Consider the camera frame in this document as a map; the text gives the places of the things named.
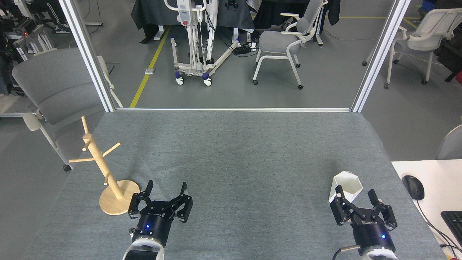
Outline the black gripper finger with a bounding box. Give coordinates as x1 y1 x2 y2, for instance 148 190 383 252
128 180 156 219
367 189 398 231
164 182 193 223
330 185 361 226

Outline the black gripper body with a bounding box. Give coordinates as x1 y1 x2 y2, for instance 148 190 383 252
352 213 395 251
131 201 175 248

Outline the white hexagonal cup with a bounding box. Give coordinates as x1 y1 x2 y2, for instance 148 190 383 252
328 171 363 203

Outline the wooden cup rack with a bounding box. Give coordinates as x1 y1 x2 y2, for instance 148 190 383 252
69 116 140 216

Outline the dark equipment rack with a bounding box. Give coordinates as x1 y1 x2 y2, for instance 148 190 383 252
0 0 55 62

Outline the black computer mouse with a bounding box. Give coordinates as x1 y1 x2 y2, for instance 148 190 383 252
402 175 425 200

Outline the white desk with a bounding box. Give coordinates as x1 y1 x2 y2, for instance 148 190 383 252
392 159 462 260

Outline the black keyboard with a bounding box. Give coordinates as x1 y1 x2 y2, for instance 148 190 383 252
441 211 462 248

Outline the grey rounded chair back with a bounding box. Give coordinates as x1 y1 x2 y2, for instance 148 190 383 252
436 125 462 160

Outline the black power strip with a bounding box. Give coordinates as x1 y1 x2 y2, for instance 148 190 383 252
233 43 258 55

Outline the white wheeled stand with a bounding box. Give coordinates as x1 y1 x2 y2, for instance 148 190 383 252
164 0 240 86

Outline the black table cloth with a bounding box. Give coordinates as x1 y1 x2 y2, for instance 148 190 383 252
131 0 255 44

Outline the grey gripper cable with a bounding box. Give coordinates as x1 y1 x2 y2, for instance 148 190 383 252
332 245 361 260

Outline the black mouse cable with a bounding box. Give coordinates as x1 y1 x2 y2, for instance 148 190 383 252
415 199 462 250

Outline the silver table edge rail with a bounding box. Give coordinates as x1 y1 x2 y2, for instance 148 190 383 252
115 107 351 113

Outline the grey chair with beige frame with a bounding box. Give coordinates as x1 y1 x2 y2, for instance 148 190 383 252
12 48 123 172

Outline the silver frame post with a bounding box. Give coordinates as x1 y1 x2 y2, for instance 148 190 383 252
58 0 116 112
351 0 412 113

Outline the grey office chair white frame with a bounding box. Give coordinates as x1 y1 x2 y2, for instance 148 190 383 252
362 8 462 90
253 0 325 90

